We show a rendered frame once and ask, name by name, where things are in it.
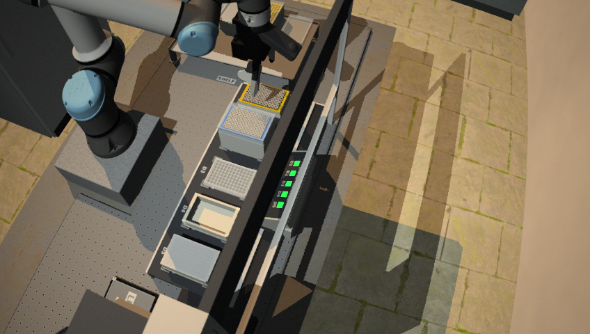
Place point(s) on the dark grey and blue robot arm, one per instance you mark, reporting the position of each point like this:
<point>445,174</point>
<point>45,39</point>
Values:
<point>89,95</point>

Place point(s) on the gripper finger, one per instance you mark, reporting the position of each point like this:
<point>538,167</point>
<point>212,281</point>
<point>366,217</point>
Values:
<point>271,55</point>
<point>253,70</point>

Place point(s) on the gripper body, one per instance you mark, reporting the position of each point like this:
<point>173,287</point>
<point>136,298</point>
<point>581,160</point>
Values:
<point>245,45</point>

